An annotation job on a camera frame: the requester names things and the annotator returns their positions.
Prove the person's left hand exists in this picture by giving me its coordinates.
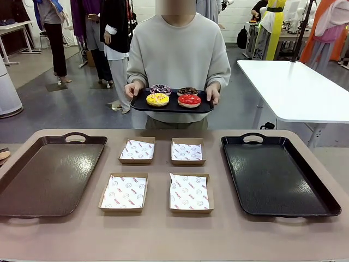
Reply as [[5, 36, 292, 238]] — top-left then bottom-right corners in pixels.
[[204, 86, 221, 106]]

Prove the person's right hand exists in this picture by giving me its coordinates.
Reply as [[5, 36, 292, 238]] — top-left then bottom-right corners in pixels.
[[124, 82, 142, 100]]

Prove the yellow sprinkled donut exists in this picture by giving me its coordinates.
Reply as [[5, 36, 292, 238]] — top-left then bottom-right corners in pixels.
[[146, 92, 170, 108]]

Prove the purple sprinkled donut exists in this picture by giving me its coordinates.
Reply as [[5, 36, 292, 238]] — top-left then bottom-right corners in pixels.
[[149, 84, 172, 96]]

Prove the red glazed donut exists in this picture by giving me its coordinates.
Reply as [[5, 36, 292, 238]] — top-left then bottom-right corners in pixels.
[[177, 93, 202, 108]]

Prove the chocolate nut donut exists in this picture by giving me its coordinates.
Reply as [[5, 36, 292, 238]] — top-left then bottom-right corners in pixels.
[[176, 86, 199, 97]]

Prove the small black serving tray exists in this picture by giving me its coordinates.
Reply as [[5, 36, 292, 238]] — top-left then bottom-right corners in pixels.
[[129, 88, 215, 114]]

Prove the kraft paper box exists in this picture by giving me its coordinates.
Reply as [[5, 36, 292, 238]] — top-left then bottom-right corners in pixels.
[[98, 172, 149, 213], [169, 172, 215, 215], [117, 136, 156, 165], [171, 137, 207, 166]]

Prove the person's right forearm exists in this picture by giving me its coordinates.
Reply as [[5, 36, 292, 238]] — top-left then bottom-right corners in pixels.
[[126, 65, 149, 90]]

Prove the person's left forearm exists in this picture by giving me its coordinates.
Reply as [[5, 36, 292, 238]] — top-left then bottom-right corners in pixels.
[[203, 65, 232, 92]]

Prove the white table leg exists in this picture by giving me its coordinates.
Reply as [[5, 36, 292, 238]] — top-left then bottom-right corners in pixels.
[[256, 98, 264, 129], [308, 122, 328, 150]]

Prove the person in beige sweater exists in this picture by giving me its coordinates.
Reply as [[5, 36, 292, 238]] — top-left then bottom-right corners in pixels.
[[125, 0, 232, 129]]

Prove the black backpack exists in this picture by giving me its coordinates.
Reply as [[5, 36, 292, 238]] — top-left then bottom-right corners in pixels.
[[237, 26, 249, 50]]

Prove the grey hanging garment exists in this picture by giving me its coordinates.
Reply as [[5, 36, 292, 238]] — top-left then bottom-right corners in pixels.
[[196, 0, 220, 25]]

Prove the white table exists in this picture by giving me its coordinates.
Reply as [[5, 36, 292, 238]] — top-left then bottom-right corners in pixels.
[[236, 59, 349, 123]]

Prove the mannequin in yellow dress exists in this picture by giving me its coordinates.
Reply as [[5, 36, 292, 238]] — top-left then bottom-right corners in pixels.
[[255, 0, 287, 61]]

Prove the bystander in black trousers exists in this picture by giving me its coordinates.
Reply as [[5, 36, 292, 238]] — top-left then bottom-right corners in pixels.
[[32, 0, 73, 84]]

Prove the background person in black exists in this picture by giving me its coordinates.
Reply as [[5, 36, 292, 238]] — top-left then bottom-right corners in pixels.
[[250, 0, 269, 22]]

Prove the black pole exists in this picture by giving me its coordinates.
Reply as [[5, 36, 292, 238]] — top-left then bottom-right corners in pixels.
[[290, 0, 314, 63]]

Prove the white cylindrical stand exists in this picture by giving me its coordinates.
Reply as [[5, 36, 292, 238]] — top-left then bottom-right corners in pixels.
[[0, 56, 24, 118]]

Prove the figure in pink orange robes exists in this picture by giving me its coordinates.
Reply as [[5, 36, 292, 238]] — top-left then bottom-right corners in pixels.
[[299, 0, 349, 65]]

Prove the white desk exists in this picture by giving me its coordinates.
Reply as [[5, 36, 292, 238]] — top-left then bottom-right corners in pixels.
[[0, 21, 41, 66]]

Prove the tan rounded object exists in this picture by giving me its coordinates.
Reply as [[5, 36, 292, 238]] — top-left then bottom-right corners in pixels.
[[0, 147, 11, 166]]

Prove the black handled tray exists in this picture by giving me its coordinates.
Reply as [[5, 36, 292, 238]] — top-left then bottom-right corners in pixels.
[[220, 133, 342, 219]]

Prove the brown handled tray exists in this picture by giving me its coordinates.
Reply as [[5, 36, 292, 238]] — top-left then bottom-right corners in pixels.
[[0, 132, 109, 221]]

